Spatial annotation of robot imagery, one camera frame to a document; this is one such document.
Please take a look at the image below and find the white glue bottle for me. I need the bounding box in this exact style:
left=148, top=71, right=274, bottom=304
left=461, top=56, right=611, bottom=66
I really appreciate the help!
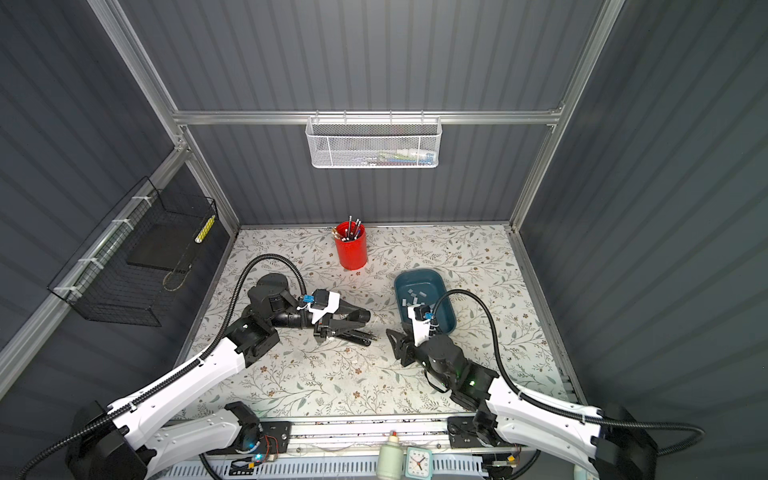
left=376, top=431, right=404, bottom=480

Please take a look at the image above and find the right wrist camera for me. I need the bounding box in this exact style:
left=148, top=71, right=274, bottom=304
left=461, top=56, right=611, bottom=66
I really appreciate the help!
left=407, top=304, right=433, bottom=347

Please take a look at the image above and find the white wire mesh basket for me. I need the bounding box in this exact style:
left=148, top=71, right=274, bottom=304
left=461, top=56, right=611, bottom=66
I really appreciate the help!
left=305, top=117, right=443, bottom=169

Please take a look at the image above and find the teal plastic tray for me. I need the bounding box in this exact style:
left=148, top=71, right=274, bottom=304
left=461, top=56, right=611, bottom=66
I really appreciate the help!
left=394, top=268, right=457, bottom=334

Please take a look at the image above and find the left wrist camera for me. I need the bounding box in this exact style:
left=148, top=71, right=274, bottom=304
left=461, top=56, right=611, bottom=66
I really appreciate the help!
left=299, top=289, right=341, bottom=325

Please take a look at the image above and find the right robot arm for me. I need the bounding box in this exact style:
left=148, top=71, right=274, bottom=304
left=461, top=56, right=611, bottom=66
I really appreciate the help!
left=386, top=329, right=658, bottom=479

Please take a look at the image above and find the yellow marker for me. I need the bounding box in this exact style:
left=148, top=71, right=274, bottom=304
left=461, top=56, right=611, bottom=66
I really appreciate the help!
left=194, top=214, right=216, bottom=244

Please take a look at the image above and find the black stapler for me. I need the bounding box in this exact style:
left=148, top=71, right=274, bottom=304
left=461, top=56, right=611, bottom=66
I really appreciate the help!
left=314, top=308, right=377, bottom=347

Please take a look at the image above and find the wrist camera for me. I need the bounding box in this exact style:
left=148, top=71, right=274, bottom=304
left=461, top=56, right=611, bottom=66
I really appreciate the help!
left=299, top=289, right=341, bottom=325
left=407, top=304, right=433, bottom=347

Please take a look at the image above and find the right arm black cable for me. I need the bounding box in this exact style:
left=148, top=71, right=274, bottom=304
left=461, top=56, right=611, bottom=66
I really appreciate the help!
left=428, top=289, right=706, bottom=457

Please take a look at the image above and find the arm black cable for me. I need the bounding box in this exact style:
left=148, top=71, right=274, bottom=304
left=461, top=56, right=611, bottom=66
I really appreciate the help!
left=428, top=289, right=706, bottom=457
left=14, top=253, right=308, bottom=480

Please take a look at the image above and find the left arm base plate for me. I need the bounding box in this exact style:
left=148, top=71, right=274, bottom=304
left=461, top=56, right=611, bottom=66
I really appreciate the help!
left=207, top=421, right=293, bottom=455

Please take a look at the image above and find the small teal clock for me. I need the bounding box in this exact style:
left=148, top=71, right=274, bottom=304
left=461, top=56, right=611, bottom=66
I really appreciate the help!
left=404, top=447, right=433, bottom=480

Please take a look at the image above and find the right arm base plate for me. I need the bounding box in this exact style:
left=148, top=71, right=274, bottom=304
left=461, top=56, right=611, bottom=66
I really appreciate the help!
left=446, top=416, right=518, bottom=449

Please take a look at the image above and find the black notebook in basket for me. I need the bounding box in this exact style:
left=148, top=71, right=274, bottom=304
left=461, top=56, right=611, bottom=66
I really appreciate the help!
left=127, top=224, right=202, bottom=273

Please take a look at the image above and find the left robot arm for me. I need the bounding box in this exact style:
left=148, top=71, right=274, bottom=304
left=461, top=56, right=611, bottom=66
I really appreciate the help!
left=65, top=273, right=371, bottom=479

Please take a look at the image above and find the red pencil cup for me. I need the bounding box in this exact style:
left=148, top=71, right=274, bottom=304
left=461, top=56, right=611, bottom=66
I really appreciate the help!
left=331, top=219, right=368, bottom=270

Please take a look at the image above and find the black wire basket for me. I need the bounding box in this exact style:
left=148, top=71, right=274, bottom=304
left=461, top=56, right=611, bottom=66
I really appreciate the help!
left=48, top=181, right=218, bottom=327

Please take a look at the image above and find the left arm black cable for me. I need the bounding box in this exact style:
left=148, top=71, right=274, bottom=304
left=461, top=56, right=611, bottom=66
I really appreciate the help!
left=14, top=253, right=308, bottom=480

